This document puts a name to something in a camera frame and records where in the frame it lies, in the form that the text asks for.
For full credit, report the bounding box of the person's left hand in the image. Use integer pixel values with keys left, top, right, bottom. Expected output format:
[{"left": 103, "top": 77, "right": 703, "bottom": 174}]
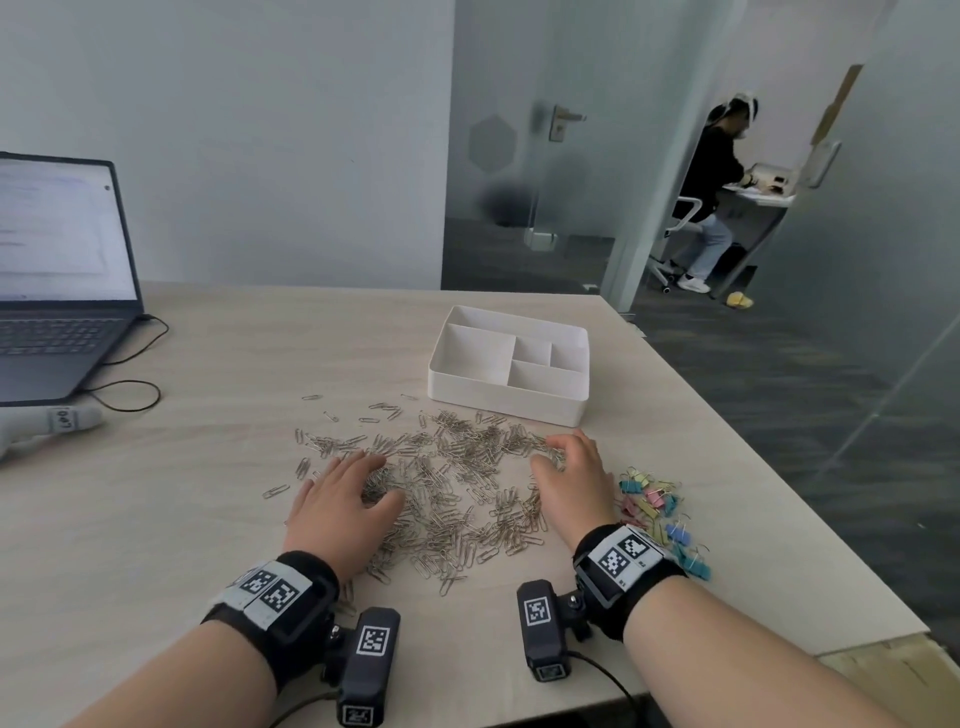
[{"left": 283, "top": 449, "right": 406, "bottom": 583}]

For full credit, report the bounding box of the person's right hand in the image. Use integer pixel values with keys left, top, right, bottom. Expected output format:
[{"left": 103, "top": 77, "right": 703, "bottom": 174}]
[{"left": 528, "top": 428, "right": 620, "bottom": 553}]

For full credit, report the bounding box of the pile of coloured binder clips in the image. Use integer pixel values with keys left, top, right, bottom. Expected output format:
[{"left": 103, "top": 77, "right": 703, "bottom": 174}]
[{"left": 616, "top": 466, "right": 712, "bottom": 583}]

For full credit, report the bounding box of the pile of silver paper clips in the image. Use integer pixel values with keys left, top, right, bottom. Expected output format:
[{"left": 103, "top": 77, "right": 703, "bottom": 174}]
[{"left": 260, "top": 391, "right": 571, "bottom": 598}]

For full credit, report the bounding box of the white compartment organizer tray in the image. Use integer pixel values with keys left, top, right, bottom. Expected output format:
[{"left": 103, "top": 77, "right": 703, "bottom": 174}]
[{"left": 427, "top": 304, "right": 592, "bottom": 429}]

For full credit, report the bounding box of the person's right forearm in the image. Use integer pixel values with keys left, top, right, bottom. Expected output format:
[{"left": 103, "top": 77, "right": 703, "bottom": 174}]
[{"left": 622, "top": 577, "right": 913, "bottom": 728}]

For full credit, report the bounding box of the person's left forearm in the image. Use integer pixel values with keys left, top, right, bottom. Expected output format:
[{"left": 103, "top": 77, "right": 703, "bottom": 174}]
[{"left": 63, "top": 618, "right": 283, "bottom": 728}]

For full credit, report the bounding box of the black right wristband with markers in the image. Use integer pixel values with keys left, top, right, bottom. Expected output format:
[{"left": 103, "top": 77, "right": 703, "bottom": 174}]
[{"left": 572, "top": 523, "right": 688, "bottom": 643}]

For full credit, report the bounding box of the black wristband with markers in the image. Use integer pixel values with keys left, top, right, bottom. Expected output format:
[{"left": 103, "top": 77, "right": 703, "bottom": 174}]
[
  {"left": 200, "top": 551, "right": 340, "bottom": 693},
  {"left": 572, "top": 523, "right": 688, "bottom": 643}
]

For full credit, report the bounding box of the black left wristband with markers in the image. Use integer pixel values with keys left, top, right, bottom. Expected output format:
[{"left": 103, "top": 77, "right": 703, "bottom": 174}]
[{"left": 200, "top": 551, "right": 340, "bottom": 693}]

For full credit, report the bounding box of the white office chair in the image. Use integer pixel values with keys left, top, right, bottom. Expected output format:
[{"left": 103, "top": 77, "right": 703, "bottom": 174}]
[{"left": 646, "top": 196, "right": 706, "bottom": 294}]

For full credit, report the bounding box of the white handheld controller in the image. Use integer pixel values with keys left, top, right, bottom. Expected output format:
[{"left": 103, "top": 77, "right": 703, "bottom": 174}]
[{"left": 0, "top": 404, "right": 105, "bottom": 466}]

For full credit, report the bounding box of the white office desk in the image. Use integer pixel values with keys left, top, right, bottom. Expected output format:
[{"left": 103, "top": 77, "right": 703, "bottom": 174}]
[{"left": 716, "top": 161, "right": 800, "bottom": 298}]

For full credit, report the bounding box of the hexagonal glass sticker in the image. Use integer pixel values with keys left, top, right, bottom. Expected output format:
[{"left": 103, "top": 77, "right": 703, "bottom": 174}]
[{"left": 468, "top": 114, "right": 519, "bottom": 174}]

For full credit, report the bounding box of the dark grey laptop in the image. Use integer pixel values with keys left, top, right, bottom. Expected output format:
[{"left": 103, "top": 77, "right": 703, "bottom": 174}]
[{"left": 0, "top": 151, "right": 145, "bottom": 408}]

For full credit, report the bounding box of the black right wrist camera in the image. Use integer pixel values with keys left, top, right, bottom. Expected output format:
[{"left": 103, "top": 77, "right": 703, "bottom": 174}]
[{"left": 515, "top": 579, "right": 594, "bottom": 682}]

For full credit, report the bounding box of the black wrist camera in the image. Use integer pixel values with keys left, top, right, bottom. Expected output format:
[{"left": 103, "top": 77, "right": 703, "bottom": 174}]
[
  {"left": 322, "top": 607, "right": 403, "bottom": 728},
  {"left": 515, "top": 579, "right": 594, "bottom": 682}
]

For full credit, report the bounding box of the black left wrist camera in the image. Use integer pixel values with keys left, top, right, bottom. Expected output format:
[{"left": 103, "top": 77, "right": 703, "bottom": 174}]
[{"left": 322, "top": 607, "right": 403, "bottom": 728}]

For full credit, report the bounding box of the black right camera cable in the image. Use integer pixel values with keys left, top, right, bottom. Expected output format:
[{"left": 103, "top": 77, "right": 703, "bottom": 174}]
[{"left": 566, "top": 650, "right": 646, "bottom": 728}]

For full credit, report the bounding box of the black camera cable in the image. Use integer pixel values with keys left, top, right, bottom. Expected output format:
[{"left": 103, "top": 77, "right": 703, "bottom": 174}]
[
  {"left": 266, "top": 689, "right": 339, "bottom": 728},
  {"left": 566, "top": 650, "right": 646, "bottom": 728}
]

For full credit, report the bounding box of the black left camera cable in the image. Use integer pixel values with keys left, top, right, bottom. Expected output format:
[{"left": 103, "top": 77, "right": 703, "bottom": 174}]
[{"left": 266, "top": 689, "right": 339, "bottom": 728}]

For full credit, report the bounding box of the black laptop cable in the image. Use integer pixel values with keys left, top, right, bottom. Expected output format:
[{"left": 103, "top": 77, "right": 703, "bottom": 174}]
[{"left": 80, "top": 313, "right": 171, "bottom": 412}]

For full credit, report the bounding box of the metal lever door handle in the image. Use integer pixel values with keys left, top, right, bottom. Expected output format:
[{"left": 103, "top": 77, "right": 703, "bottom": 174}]
[{"left": 548, "top": 104, "right": 588, "bottom": 142}]

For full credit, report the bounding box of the metal bar door handle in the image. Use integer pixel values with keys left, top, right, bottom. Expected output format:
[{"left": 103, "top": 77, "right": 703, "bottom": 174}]
[{"left": 806, "top": 140, "right": 843, "bottom": 189}]

